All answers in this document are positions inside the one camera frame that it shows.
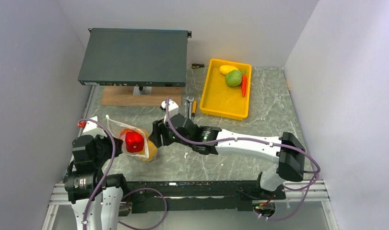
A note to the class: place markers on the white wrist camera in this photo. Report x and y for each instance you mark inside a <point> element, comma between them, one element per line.
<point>89,128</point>
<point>173,107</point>

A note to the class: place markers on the yellow bell pepper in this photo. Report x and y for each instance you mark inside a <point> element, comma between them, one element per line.
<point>150,154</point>

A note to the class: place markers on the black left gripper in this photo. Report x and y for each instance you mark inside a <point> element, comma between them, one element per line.
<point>118,145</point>

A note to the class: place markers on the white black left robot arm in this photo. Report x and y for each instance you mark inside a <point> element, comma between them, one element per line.
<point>95,203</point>

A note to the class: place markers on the wooden board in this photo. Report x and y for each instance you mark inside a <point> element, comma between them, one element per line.
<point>123,96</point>

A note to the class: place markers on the green cabbage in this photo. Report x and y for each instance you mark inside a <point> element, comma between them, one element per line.
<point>233,78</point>

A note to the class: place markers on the dark green rack server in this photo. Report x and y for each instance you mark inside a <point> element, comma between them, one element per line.
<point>135,57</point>

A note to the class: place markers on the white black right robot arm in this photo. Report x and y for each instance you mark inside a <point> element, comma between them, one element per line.
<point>284,152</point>

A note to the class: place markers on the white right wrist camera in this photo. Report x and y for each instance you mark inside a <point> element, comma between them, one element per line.
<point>173,107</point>

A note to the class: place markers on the yellow potato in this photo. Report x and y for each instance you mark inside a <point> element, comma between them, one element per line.
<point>130,134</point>

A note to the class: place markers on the yellow handled screwdriver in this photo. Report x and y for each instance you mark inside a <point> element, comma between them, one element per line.
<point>193,109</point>

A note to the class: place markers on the yellow plastic tray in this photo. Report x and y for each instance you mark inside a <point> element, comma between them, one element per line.
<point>218,98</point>

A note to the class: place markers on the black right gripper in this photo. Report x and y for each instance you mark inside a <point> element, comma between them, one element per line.
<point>155,136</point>

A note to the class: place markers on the aluminium frame rail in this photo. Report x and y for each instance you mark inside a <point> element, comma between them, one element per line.
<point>309,192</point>

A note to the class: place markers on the silver wrench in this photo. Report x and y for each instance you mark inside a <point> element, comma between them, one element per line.
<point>190,101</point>

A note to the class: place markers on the clear spotted zip top bag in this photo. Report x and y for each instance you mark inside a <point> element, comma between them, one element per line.
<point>115,127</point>

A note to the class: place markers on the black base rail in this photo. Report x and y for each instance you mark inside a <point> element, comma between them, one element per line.
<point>198,195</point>

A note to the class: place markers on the metal server stand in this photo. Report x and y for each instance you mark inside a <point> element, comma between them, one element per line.
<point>142,90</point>

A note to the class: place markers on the orange carrot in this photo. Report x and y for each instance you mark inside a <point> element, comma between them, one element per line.
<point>244,83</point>

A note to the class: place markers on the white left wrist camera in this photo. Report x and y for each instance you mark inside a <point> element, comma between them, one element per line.
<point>89,128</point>

